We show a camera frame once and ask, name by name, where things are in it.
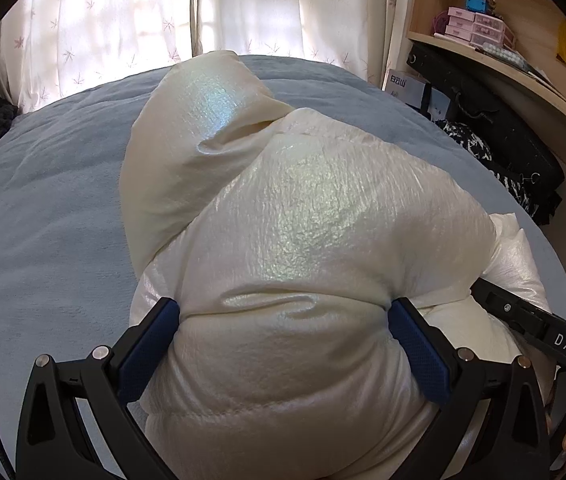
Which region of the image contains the white puffer jacket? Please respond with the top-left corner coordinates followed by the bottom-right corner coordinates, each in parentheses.
top-left (120, 51), bottom-right (548, 479)

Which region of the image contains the blue fleece bed blanket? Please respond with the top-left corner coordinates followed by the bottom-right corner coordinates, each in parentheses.
top-left (0, 55), bottom-right (566, 479)

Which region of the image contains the white labelled box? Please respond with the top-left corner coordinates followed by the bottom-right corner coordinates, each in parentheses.
top-left (385, 70), bottom-right (426, 108)

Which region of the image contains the pink drawer organizer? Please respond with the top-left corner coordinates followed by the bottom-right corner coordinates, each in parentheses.
top-left (444, 6), bottom-right (516, 48)

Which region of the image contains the small blue box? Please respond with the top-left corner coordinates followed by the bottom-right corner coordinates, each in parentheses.
top-left (465, 0), bottom-right (493, 14)

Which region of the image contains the left floral sheer curtain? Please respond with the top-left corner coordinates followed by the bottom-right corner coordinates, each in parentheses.
top-left (0, 0), bottom-right (192, 113)

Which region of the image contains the floral sheer curtain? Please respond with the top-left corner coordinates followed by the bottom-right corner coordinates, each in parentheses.
top-left (0, 0), bottom-right (192, 113)
top-left (190, 0), bottom-right (410, 88)

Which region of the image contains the right floral sheer curtain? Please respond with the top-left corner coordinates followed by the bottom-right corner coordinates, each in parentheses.
top-left (190, 0), bottom-right (410, 88)

